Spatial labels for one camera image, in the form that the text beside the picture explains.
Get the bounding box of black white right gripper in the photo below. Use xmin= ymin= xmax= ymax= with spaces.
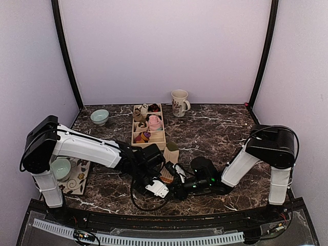
xmin=169 ymin=177 xmax=212 ymax=202

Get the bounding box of cream olive striped sock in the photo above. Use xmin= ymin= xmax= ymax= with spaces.
xmin=160 ymin=142 xmax=179 ymax=184

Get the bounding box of maroon purple orange striped sock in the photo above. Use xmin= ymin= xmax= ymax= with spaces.
xmin=134 ymin=131 xmax=151 ymax=144

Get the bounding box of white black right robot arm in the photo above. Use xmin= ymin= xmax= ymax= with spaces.
xmin=165 ymin=125 xmax=299 ymax=222

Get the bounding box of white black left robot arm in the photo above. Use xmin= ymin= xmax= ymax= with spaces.
xmin=19 ymin=115 xmax=169 ymax=223

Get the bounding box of wooden compartment organizer box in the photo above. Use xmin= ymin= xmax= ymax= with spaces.
xmin=131 ymin=104 xmax=167 ymax=151

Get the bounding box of cream green rolled sock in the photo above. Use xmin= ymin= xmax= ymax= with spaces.
xmin=135 ymin=121 xmax=149 ymax=132

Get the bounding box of pink rolled sock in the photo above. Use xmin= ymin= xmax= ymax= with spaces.
xmin=148 ymin=117 xmax=162 ymax=131

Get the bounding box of beige rolled sock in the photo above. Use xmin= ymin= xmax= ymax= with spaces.
xmin=133 ymin=109 xmax=146 ymax=122

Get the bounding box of floral patterned tile coaster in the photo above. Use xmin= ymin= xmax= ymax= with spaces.
xmin=58 ymin=157 xmax=91 ymax=195

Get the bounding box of white ribbed rolled sock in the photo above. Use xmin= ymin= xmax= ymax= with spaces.
xmin=139 ymin=104 xmax=149 ymax=113

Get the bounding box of black red rolled sock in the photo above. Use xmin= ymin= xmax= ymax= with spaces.
xmin=148 ymin=104 xmax=160 ymax=112

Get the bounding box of seashell coral ceramic mug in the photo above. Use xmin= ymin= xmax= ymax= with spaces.
xmin=171 ymin=89 xmax=191 ymax=117

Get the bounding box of light blue ceramic bowl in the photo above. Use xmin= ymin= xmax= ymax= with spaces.
xmin=90 ymin=109 xmax=110 ymax=126

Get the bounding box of small green cup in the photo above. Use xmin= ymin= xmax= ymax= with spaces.
xmin=51 ymin=158 xmax=72 ymax=181

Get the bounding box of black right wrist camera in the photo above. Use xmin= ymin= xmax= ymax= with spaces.
xmin=190 ymin=156 xmax=218 ymax=181

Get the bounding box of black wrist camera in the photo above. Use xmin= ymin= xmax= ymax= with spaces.
xmin=142 ymin=143 xmax=165 ymax=168
xmin=190 ymin=156 xmax=218 ymax=181

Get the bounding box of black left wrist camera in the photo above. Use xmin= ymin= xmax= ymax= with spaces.
xmin=142 ymin=143 xmax=165 ymax=168

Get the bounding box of white slotted cable duct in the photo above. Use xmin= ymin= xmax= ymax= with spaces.
xmin=32 ymin=219 xmax=245 ymax=245

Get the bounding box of black front frame rail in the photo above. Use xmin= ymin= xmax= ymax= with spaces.
xmin=28 ymin=198 xmax=305 ymax=233

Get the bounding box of black right corner post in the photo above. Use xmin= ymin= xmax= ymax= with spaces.
xmin=248 ymin=0 xmax=279 ymax=110

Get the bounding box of black corner post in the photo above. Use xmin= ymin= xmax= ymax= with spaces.
xmin=248 ymin=0 xmax=279 ymax=110
xmin=51 ymin=0 xmax=84 ymax=110

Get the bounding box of black left corner post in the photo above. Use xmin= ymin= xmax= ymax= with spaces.
xmin=51 ymin=0 xmax=84 ymax=110

